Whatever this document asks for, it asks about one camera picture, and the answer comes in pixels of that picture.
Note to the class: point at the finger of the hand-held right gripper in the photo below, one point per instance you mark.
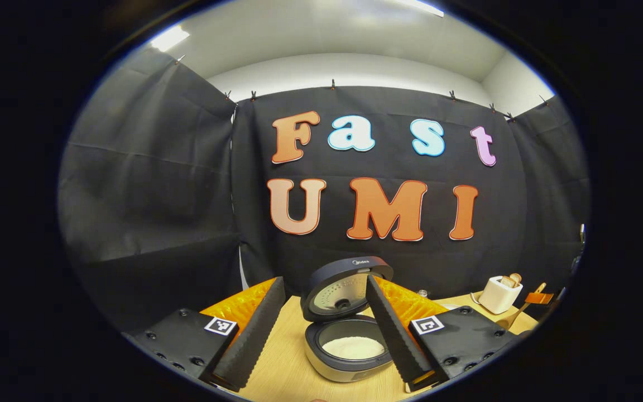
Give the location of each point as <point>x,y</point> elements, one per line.
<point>539,298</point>

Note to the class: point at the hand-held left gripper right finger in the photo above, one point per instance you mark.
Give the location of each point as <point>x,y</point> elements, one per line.
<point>391,335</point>

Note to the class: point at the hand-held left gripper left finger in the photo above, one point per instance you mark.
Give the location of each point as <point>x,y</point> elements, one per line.
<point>257,329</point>

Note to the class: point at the wooden spoon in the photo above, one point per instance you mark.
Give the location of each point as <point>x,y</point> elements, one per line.
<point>507,322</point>

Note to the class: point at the white rice heap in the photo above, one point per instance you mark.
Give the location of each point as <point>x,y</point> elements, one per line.
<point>352,348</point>

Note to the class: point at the dark grey rice cooker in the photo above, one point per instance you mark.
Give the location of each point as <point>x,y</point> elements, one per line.
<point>332,290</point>

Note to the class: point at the toasted bread slice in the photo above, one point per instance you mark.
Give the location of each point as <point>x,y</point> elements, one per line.
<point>516,277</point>
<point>507,281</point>

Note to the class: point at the white toaster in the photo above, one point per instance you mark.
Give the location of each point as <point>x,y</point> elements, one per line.
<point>497,298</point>

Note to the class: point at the ceiling light strip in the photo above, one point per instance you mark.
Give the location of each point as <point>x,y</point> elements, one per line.
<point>169,38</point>

